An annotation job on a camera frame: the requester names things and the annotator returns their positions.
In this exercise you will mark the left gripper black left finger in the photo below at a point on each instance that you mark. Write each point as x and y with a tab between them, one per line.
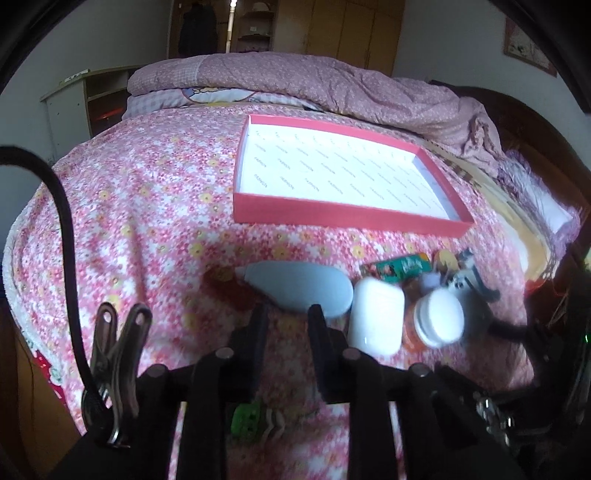
220	382

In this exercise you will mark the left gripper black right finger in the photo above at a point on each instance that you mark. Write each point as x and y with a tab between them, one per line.
346	375

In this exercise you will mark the white earbuds case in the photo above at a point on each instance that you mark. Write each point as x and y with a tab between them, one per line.
377	317

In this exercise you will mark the red small toy figure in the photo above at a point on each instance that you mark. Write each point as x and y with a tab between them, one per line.
227	288

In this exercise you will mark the white cap orange jar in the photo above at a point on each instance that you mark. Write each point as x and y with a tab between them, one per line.
434	317

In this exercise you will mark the grey oval plastic lid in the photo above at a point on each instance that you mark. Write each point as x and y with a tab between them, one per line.
295	286

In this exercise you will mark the green lighter with orange cap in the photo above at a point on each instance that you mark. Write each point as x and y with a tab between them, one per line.
398	269

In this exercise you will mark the dark grey curved tool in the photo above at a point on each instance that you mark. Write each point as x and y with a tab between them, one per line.
468	278

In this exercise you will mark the green frog keychain toy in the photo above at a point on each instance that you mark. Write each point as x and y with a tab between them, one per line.
256	422

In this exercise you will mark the silver metal clip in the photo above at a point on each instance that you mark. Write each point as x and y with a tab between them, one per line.
115	358

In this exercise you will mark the yellow round coin token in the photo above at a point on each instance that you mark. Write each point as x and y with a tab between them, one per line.
445	261

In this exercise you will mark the pink floral bed sheet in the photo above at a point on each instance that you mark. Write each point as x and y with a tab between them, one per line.
151	201

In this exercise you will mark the red shallow cardboard box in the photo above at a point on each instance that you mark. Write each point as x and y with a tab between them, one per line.
298	171

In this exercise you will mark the purple folded quilt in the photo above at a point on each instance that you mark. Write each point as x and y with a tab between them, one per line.
460	125

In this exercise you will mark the cartoon print pillow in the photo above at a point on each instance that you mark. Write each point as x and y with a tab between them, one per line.
203	97

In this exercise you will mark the dark wooden headboard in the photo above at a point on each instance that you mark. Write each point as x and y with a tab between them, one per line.
516	126

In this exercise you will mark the white bedside shelf cabinet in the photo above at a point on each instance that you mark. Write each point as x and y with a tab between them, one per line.
85	105

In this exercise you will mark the wooden wardrobe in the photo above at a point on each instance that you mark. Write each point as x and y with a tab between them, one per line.
362	33

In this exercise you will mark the framed wall picture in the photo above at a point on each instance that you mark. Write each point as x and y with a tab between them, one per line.
518	45

